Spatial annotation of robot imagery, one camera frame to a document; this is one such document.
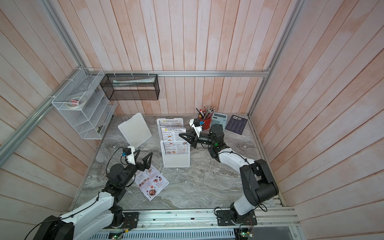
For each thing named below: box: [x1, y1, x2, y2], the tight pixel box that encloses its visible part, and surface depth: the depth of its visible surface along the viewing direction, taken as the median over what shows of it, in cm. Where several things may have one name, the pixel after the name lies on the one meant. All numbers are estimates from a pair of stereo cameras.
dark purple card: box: [225, 114, 248, 135], surface depth 117 cm
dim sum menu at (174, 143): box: [160, 126, 190, 155], surface depth 81 cm
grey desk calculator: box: [210, 112, 228, 131], surface depth 117 cm
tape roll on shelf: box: [66, 96, 85, 109], surface depth 76 cm
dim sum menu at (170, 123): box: [159, 120, 182, 128], surface depth 94 cm
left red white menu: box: [134, 164, 170, 201], surface depth 87 cm
